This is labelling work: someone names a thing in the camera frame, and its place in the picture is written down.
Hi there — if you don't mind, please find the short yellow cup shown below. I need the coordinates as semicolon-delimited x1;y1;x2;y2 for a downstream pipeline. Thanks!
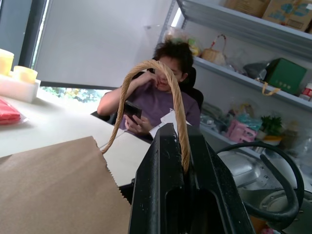
12;65;39;85

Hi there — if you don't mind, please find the person's right hand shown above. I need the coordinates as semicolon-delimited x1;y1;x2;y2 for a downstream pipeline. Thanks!
139;70;163;86

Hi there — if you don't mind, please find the black smartphone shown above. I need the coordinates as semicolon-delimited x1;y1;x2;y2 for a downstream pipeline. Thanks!
123;100;143;125

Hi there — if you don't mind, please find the cardboard box with blue print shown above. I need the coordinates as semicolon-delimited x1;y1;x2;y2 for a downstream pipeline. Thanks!
262;0;312;33

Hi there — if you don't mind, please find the pink plastic crate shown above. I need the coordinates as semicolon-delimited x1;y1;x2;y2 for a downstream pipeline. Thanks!
225;119;258;143

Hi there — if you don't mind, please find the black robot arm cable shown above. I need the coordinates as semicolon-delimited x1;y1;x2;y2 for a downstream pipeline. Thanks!
215;140;305;224

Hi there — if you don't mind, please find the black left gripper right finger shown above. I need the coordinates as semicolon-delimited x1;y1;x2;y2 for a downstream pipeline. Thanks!
186;125;255;234

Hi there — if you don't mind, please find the brown paper bag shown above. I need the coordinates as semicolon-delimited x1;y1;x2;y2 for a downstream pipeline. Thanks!
0;59;191;234

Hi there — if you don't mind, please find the yellow strap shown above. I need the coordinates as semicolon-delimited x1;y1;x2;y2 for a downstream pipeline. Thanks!
255;78;282;97

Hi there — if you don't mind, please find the wicker basket with handle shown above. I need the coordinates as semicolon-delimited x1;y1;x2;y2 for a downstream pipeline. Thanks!
201;34;228;66

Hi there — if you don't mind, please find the small green potted plant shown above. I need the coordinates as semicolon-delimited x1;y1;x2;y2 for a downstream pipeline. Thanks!
257;115;285;147

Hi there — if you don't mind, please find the white paper tag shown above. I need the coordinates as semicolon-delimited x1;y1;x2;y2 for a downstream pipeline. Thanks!
148;109;193;140

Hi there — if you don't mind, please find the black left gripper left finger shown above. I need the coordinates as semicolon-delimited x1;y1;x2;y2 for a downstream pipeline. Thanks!
128;122;190;234

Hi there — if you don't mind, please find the clear bag of yellow items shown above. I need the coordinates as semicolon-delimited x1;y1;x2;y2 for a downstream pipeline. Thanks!
164;26;202;58

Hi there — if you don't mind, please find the person in purple shirt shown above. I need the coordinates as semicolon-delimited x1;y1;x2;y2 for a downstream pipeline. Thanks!
97;40;202;142

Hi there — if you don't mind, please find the plain cardboard box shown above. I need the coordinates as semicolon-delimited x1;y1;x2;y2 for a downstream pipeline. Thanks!
223;0;272;19

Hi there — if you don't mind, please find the green box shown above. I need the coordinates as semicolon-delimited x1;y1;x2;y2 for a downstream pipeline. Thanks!
264;58;308;96

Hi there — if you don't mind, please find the red packet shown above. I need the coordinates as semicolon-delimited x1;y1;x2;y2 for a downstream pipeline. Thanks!
0;96;29;126

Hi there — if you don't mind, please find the white bottle with red label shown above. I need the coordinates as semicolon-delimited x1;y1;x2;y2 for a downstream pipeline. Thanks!
299;82;312;101

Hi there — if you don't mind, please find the white foam box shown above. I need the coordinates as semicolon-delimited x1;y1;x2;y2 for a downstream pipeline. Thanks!
0;74;41;104

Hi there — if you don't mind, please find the grey metal shelf rack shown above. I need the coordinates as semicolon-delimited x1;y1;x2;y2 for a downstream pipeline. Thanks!
158;0;312;161

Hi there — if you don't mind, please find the tall yellow cup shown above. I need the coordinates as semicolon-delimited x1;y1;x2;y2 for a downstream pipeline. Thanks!
0;48;15;77

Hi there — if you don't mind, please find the person's left hand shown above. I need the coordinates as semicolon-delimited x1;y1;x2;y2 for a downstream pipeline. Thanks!
125;114;154;136

